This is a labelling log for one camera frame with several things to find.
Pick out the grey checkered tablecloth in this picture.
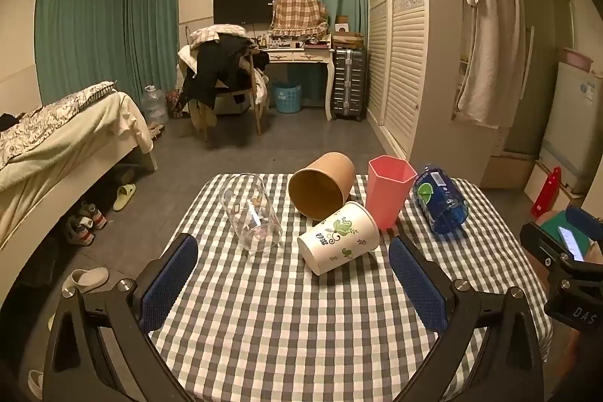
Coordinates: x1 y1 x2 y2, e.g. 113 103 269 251
150 173 555 402

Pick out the woven basket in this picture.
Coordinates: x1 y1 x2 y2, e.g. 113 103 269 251
331 32 366 51

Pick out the wide green curtain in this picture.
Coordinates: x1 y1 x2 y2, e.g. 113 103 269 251
35 0 129 107

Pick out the pink plastic cup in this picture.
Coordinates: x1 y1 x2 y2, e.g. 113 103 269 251
366 155 418 230

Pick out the clear water jug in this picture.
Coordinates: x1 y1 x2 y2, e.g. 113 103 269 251
141 85 169 126

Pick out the pink basin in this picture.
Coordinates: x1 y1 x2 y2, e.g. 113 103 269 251
562 48 595 71

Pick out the red plastic object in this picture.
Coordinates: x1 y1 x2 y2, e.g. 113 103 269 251
531 167 563 219

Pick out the clear glass cup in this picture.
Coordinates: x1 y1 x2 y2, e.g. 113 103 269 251
220 174 283 254

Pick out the plaid cloth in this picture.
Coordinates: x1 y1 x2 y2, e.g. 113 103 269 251
270 0 329 41

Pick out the black television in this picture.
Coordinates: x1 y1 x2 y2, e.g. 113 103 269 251
213 0 278 26

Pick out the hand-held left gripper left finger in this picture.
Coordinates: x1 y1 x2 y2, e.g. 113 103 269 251
42 233 199 402

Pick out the bed with cream sheet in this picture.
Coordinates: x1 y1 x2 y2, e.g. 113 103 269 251
0 80 159 245

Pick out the patterned grey blanket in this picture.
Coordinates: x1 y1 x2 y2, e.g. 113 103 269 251
0 81 116 170

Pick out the blue laundry basket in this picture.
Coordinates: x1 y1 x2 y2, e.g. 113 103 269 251
272 82 303 115

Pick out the wooden chair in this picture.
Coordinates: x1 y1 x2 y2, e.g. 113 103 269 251
195 49 270 144

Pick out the pair of grey sneakers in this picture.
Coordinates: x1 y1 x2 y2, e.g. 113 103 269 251
63 201 109 248

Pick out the white paper cup green print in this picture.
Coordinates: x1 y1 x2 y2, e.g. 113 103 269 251
297 201 380 277

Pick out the white desk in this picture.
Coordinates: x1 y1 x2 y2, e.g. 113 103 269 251
257 46 336 123

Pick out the grey suitcase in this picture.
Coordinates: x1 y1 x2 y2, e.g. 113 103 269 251
331 48 367 122

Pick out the brown paper cup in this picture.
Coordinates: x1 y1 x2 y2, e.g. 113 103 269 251
288 152 356 222

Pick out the white hanging towel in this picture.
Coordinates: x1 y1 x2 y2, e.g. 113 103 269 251
454 0 526 130

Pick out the green corner curtain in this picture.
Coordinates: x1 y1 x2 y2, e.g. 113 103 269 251
123 0 181 102

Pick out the chair piled with clothes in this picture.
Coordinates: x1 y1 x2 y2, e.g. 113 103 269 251
177 24 265 125

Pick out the blue plastic bottle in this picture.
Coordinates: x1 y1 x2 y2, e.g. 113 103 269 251
413 165 470 235

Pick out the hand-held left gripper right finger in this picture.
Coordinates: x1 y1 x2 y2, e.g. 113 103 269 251
389 234 548 402

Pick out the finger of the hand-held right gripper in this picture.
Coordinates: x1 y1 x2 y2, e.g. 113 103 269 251
520 222 576 277
565 205 603 241

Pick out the dark red bag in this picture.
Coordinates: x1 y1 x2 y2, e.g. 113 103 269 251
164 89 186 120

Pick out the white refrigerator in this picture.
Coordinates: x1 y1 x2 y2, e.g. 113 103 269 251
537 62 603 196

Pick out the yellow slipper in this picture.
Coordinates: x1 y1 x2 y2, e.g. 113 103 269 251
112 183 138 212

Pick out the white louvered wardrobe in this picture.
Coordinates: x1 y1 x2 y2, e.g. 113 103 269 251
365 0 478 177

